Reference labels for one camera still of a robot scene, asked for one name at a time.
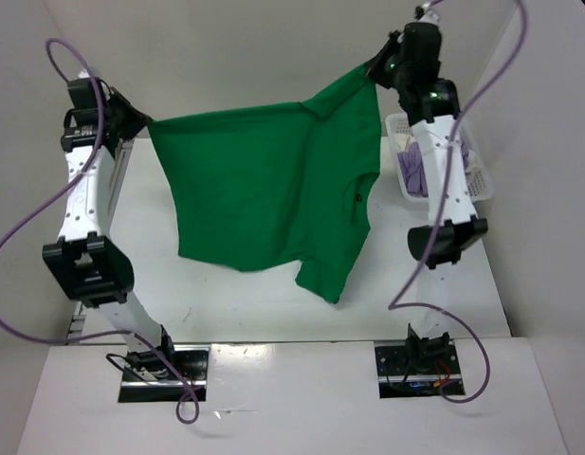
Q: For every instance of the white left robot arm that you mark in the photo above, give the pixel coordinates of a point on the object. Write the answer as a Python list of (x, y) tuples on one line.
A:
[(147, 340)]

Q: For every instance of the white t-shirt in basket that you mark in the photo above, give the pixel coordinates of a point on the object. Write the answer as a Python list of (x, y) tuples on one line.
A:
[(469, 156)]

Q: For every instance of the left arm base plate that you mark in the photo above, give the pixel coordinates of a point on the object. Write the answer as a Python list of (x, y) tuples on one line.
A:
[(140, 385)]

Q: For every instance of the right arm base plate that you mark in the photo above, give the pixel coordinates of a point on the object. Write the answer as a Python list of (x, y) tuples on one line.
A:
[(397, 378)]

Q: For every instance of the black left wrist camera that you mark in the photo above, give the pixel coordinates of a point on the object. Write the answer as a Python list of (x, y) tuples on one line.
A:
[(81, 122)]

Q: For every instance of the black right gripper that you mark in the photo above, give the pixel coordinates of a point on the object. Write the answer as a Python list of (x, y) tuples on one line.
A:
[(375, 67)]

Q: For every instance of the white plastic basket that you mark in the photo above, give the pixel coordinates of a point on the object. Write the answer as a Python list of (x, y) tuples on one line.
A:
[(478, 183)]

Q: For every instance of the green t-shirt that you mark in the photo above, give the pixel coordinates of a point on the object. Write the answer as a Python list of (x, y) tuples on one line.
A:
[(262, 186)]

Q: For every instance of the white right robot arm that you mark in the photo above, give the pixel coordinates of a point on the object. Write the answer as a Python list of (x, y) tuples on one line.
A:
[(453, 223)]

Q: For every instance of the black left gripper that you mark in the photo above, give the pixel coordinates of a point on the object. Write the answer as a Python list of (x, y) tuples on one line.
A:
[(137, 118)]

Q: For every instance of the purple t-shirt in basket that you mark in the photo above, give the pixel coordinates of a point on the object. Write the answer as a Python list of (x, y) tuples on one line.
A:
[(412, 171)]

